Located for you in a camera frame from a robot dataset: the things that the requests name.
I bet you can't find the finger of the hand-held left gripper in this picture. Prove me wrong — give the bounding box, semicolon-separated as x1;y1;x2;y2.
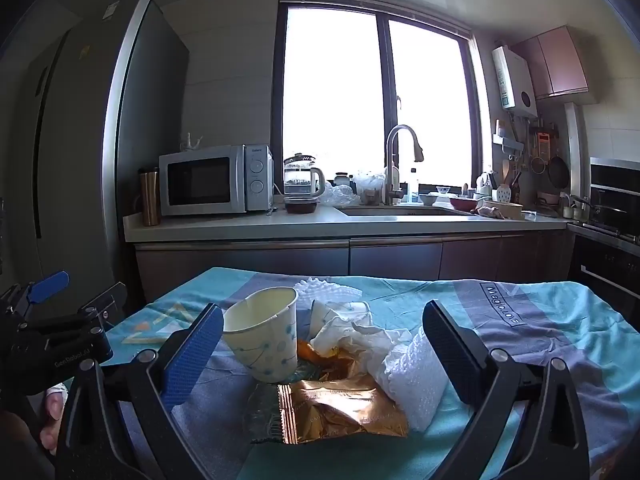
25;270;71;307
77;282;129;332

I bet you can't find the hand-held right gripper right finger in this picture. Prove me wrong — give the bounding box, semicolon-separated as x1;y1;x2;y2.
421;300;591;480

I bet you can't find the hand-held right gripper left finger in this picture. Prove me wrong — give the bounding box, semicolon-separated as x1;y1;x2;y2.
55;302;225;480

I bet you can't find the orange peel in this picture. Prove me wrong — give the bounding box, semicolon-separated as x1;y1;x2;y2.
296;339;333;362

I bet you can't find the gold snack wrapper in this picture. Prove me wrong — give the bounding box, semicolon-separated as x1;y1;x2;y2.
277;350;410;445

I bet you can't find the white foam net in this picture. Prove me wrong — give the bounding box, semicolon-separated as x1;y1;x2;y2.
370;327;473;432
292;276;365;306

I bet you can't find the person's left hand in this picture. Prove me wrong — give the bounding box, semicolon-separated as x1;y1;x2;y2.
37;384;69;456

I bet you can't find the dotted white paper cup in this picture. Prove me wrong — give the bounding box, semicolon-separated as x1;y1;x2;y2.
221;286;299;383

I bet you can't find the crumpled white tissue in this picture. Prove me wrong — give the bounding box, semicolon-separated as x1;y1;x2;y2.
310;317;413;376

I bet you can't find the clear plastic wrapper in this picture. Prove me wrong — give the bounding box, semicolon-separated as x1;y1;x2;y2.
241;360;321;445

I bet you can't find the teal printed tablecloth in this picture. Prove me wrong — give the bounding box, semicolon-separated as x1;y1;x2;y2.
100;266;640;480

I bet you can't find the kitchen counter with cabinets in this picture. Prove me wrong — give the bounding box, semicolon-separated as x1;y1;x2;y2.
122;205;571;306

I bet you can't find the copper thermos tumbler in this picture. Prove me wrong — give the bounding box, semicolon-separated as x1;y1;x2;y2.
138;167;162;227

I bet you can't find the crumpled dotted paper cup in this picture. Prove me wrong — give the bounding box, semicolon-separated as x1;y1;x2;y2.
309;299;371;341

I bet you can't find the kitchen sink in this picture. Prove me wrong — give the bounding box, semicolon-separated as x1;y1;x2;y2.
340;204;471;217

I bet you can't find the grey refrigerator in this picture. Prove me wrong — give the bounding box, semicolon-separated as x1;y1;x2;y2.
10;0;191;306

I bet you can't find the silver microwave oven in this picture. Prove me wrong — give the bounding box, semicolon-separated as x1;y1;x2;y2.
159;144;275;217

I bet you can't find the beige dish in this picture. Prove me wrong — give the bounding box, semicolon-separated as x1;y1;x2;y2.
482;199;525;220

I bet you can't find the black integrated stove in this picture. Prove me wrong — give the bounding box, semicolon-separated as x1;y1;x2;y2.
567;156;640;341

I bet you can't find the dark red lidded container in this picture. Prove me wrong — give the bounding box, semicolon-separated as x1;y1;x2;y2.
283;196;320;214

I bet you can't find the clear plastic bag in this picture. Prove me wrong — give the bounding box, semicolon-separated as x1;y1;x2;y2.
320;170;388;206

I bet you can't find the steel kitchen faucet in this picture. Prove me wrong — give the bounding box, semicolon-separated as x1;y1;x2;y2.
384;124;426;206

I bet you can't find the steel pan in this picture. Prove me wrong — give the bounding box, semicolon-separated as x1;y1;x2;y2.
570;195;608;221

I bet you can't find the glass electric kettle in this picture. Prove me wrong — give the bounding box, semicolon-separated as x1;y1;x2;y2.
283;152;327;200

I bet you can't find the black frying pan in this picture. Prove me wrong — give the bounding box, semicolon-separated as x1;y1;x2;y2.
547;155;571;190

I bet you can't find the white water heater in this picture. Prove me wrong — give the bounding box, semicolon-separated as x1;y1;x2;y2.
491;45;538;120

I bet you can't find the dark framed window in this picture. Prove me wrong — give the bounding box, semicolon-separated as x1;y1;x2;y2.
279;2;491;196

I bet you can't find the wall utensil shelf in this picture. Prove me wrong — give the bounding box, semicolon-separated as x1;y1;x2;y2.
492;120;525;153

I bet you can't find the pink wall cabinet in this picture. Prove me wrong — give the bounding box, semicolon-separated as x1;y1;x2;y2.
510;26;590;101

